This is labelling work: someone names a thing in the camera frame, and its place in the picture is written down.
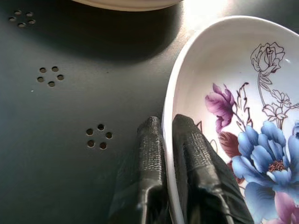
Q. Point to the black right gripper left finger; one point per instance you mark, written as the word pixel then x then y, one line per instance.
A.
pixel 150 158

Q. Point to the large white floral plate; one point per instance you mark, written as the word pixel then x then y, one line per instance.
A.
pixel 222 70

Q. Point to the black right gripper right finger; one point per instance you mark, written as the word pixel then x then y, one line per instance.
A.
pixel 198 168

